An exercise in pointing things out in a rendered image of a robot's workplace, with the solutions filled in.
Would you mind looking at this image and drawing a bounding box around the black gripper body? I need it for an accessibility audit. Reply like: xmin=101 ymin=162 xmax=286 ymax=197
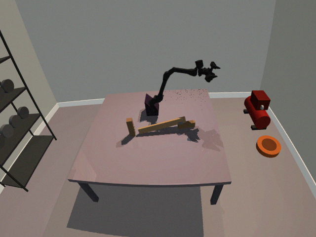
xmin=202 ymin=61 xmax=216 ymax=82

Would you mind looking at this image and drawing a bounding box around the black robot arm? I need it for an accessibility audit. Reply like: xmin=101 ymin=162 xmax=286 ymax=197
xmin=148 ymin=60 xmax=203 ymax=107

